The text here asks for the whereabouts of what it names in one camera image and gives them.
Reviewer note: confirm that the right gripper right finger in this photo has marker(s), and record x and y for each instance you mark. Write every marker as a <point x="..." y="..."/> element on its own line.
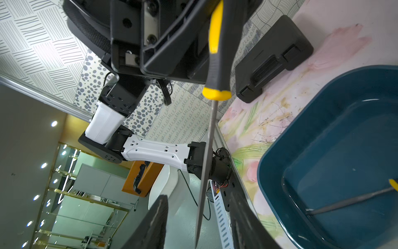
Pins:
<point x="247" y="230"/>

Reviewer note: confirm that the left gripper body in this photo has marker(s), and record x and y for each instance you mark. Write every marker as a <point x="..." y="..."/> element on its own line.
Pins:
<point x="141" y="37"/>

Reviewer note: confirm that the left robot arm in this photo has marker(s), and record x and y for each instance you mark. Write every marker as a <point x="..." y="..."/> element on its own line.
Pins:
<point x="139" y="98"/>

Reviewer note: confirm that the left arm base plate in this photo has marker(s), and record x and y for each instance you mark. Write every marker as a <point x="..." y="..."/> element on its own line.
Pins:
<point x="233" y="187"/>

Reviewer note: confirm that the black box lid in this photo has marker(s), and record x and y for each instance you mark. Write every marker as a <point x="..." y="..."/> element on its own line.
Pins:
<point x="283" y="47"/>

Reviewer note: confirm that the teal plastic storage box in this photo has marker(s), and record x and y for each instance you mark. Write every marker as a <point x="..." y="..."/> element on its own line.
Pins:
<point x="343" y="144"/>

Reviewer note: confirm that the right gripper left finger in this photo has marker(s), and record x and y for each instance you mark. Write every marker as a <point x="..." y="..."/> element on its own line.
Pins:
<point x="151" y="232"/>

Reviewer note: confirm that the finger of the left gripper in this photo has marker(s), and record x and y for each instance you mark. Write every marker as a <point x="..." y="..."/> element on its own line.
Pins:
<point x="162" y="57"/>

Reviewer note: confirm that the perforated cable duct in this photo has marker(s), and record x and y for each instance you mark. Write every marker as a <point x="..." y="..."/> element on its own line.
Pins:
<point x="223" y="220"/>

